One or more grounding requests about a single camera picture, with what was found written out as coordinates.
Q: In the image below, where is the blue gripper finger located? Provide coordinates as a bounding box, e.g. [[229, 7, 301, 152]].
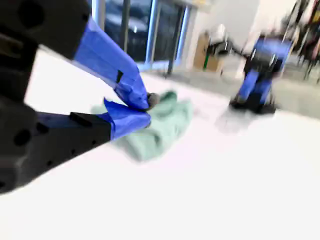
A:
[[24, 98, 153, 174], [4, 0, 161, 111]]

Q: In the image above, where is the pale green T-shirt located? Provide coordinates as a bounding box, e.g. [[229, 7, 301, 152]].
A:
[[90, 90, 195, 162]]

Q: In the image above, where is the blue framed window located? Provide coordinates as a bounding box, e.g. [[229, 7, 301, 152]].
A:
[[91, 0, 192, 65]]

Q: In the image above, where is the black stand pole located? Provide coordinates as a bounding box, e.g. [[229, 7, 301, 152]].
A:
[[162, 4, 188, 77]]

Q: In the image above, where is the brown cardboard box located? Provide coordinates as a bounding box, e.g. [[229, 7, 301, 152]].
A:
[[193, 31, 226, 73]]

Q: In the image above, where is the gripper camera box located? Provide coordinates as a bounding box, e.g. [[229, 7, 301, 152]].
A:
[[212, 23, 230, 51]]

